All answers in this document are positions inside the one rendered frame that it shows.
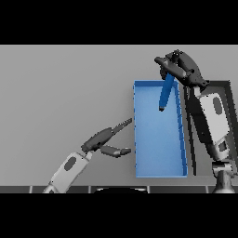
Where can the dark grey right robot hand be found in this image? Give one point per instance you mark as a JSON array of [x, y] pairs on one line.
[[183, 70]]

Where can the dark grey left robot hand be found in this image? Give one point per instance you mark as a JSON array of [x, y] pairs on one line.
[[99, 139]]

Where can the blue pipe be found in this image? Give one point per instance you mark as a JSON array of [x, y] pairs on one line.
[[165, 93]]

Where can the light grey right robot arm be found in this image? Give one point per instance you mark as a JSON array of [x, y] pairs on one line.
[[210, 124]]

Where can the blue bin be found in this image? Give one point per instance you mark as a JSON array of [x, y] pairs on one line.
[[158, 136]]

